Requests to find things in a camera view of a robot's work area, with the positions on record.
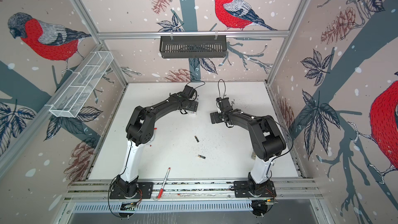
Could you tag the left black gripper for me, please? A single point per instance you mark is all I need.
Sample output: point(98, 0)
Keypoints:
point(194, 107)

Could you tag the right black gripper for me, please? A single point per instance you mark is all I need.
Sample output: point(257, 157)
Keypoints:
point(217, 116)

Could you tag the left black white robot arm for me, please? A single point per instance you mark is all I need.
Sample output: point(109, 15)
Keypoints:
point(139, 131)

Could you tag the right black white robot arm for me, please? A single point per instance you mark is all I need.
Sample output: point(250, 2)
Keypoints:
point(267, 142)

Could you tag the black hanging basket shelf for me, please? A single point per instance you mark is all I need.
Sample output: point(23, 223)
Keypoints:
point(186, 47)

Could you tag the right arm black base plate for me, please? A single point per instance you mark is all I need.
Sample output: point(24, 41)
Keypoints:
point(248, 189)

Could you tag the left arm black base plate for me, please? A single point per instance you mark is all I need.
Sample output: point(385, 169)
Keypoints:
point(134, 190)

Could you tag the white wire mesh shelf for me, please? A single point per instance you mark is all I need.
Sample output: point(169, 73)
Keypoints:
point(83, 83)

